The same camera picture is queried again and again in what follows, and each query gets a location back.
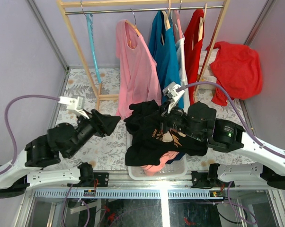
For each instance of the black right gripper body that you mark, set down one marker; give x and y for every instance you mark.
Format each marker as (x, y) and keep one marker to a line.
(175, 119)

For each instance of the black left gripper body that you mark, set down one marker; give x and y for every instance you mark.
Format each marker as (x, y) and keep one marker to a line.
(87, 129)

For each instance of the black printed t-shirt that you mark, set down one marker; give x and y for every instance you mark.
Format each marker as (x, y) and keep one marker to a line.
(146, 117)

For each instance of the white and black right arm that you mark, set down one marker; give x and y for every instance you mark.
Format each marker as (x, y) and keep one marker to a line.
(201, 124)

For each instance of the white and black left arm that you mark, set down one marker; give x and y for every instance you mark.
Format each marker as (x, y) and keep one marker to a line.
(62, 141)

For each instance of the pink t-shirt on hanger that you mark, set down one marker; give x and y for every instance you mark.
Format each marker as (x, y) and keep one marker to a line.
(138, 76)

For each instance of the salmon pink shirt in basket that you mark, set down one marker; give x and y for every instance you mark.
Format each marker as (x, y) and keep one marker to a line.
(151, 170)

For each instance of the blue t-shirt on hanger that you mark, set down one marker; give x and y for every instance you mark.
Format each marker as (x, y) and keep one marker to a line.
(163, 50)

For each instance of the white and pink hung shirt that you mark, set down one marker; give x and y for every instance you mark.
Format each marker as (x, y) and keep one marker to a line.
(179, 44)

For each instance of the wooden hanger under blue shirt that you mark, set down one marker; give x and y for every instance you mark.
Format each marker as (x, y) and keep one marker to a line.
(166, 22)

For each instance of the red t-shirt on hanger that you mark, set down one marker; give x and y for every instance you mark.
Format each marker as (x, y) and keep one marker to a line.
(192, 47)

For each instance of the wooden hanger under pink shirt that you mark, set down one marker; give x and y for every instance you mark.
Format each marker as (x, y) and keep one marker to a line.
(133, 26)

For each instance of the wooden hanger under red shirt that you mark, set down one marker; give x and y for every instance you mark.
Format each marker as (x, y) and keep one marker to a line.
(201, 25)

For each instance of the blue plastic hanger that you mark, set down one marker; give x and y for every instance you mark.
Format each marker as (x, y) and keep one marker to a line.
(89, 21)

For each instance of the floral patterned floor mat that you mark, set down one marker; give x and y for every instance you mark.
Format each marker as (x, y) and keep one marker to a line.
(108, 153)

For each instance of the navy garment in basket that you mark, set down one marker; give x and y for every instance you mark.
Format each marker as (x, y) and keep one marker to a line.
(176, 158)

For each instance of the white plastic laundry basket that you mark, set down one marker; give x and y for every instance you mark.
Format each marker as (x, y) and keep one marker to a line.
(161, 171)

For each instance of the red cloth pile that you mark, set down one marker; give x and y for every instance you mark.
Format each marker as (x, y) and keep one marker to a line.
(237, 69)

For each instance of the wooden clothes rack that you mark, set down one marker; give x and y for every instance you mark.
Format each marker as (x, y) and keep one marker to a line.
(77, 7)

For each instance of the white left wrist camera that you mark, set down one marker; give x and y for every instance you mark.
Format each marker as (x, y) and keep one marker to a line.
(74, 105)

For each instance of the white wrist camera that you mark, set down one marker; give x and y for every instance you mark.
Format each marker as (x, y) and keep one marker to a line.
(173, 93)
(74, 105)

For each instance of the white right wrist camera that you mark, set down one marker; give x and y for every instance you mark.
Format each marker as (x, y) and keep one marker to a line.
(173, 93)

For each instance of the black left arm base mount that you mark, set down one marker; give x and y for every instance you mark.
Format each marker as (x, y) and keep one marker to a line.
(100, 179)

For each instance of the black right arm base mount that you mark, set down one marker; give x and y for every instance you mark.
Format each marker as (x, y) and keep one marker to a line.
(206, 180)

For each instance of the white slotted cable duct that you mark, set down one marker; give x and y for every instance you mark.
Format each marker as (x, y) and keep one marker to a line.
(128, 194)

